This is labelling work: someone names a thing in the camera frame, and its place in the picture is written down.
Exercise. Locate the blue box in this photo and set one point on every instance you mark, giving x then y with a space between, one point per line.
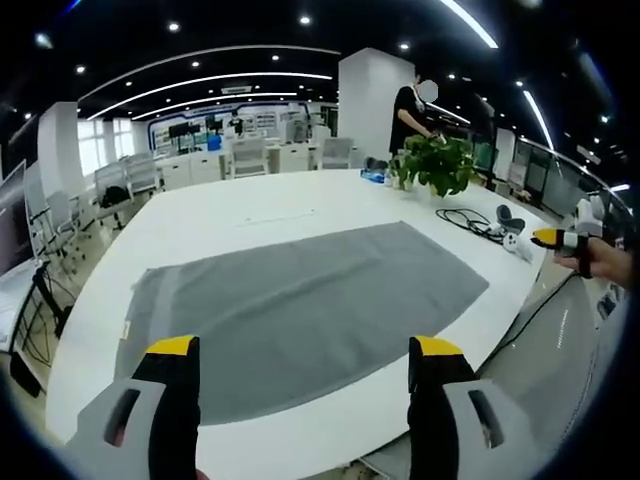
214 143

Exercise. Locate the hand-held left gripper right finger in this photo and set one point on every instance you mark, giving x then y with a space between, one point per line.
450 415

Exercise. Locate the dark computer monitor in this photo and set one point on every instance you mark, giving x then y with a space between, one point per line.
11 220

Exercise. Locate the person's right hand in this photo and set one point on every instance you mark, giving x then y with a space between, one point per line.
607 262

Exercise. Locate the grey towel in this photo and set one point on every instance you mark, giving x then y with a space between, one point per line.
300 300

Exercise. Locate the white side desk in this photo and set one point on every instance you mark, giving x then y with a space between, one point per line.
15 300

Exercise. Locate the white office chair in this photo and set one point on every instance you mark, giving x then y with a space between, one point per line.
142 172
62 220
337 152
249 157
111 177

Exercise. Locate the white handheld controller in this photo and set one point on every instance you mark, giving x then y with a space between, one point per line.
515 244

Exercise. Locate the white table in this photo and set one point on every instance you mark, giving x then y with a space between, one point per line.
240 205

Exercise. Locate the black backpack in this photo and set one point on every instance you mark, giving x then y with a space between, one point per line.
116 195

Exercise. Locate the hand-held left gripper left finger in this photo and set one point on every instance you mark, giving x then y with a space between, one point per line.
150 415

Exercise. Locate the green potted plant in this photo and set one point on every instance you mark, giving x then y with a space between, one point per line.
435 165

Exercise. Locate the grey and white headset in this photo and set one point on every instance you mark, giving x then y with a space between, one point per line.
510 217

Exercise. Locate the blue packet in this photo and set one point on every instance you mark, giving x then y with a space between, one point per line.
374 175

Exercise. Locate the person's left hand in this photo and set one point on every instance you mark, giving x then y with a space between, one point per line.
203 475

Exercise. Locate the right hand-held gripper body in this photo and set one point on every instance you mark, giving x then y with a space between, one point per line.
590 212

